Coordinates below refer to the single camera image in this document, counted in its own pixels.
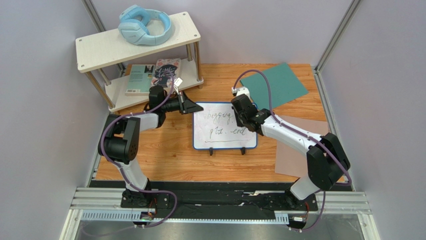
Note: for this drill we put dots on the teal green mat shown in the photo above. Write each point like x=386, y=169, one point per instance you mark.
x=284, y=86

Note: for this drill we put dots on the white two-tier shelf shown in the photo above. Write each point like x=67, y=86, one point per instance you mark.
x=97, y=51

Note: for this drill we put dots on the blue framed whiteboard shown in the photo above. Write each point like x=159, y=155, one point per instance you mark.
x=215, y=128

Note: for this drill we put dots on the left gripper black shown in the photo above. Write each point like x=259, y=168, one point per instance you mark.
x=186, y=105

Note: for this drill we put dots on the pinkish beige mat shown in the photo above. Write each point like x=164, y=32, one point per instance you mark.
x=289, y=161

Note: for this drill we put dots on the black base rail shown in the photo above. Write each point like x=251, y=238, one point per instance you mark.
x=213, y=200

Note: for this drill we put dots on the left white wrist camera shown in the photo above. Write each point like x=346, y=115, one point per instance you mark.
x=177, y=82

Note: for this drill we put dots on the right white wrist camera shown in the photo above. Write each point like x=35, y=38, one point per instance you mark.
x=240, y=93

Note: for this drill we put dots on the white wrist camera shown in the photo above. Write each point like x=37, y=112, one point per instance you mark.
x=240, y=93
x=177, y=82

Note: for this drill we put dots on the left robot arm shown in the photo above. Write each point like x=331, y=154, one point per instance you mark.
x=120, y=139

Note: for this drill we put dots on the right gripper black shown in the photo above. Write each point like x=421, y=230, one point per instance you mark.
x=243, y=120

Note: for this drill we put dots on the light blue headphones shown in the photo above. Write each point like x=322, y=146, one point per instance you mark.
x=133, y=23

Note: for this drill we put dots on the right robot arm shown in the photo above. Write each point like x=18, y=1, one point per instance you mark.
x=326, y=159

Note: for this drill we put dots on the teal paperback book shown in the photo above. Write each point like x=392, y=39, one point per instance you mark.
x=139, y=81

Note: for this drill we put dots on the Little Women book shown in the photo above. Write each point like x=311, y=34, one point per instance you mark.
x=165, y=71

